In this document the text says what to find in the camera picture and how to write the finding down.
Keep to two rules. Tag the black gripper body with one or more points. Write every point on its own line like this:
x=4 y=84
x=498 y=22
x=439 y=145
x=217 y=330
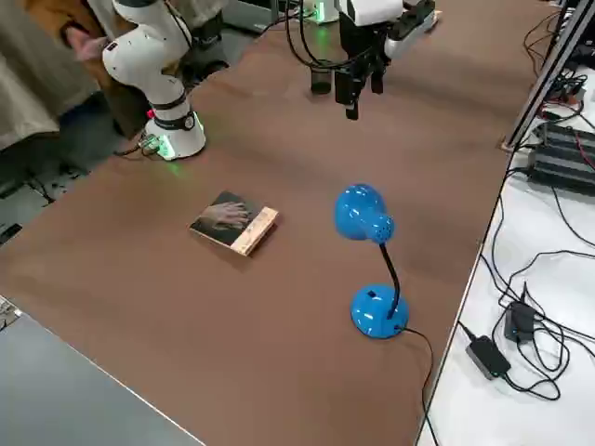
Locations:
x=358 y=44

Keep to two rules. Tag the dark book with hand picture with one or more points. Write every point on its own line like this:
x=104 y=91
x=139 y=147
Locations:
x=223 y=218

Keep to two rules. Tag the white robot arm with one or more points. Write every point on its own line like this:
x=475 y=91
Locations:
x=139 y=58

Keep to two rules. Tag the black mesh pen holder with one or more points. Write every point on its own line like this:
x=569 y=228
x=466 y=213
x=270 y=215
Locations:
x=320 y=81

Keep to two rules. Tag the blue desk lamp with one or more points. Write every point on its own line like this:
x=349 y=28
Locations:
x=358 y=211

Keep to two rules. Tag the black ridged power supply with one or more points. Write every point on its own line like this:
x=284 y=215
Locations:
x=562 y=158

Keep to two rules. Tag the small black hub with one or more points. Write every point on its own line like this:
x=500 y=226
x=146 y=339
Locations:
x=518 y=323

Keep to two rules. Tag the black power adapter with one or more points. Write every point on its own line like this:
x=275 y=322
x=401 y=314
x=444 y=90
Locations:
x=488 y=358

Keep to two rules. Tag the person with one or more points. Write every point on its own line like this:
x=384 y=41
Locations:
x=51 y=14

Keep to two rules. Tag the beige cloth cover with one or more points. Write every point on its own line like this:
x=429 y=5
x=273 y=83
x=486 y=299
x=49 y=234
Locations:
x=28 y=93

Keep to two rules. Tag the grey side table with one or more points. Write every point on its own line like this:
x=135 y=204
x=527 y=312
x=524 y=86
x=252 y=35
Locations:
x=56 y=395

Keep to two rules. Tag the aluminium frame post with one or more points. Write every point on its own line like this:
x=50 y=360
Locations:
x=544 y=79

